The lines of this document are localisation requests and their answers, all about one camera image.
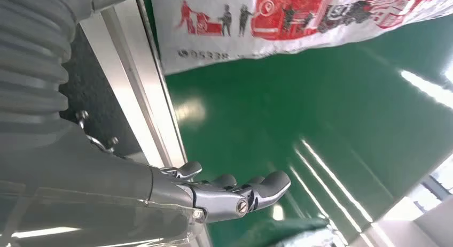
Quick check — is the black textured mat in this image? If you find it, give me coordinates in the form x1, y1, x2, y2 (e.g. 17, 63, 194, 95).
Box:
58, 24, 142, 159

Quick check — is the ribbed grey right arm sleeve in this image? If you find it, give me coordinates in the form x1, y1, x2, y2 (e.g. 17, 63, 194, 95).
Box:
0, 0, 142, 136

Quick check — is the aluminium conveyor side rail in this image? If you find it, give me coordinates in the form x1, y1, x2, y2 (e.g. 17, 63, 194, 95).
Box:
79, 0, 213, 247

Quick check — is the white conveyor end frame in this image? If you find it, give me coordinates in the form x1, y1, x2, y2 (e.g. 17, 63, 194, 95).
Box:
350, 157, 453, 247

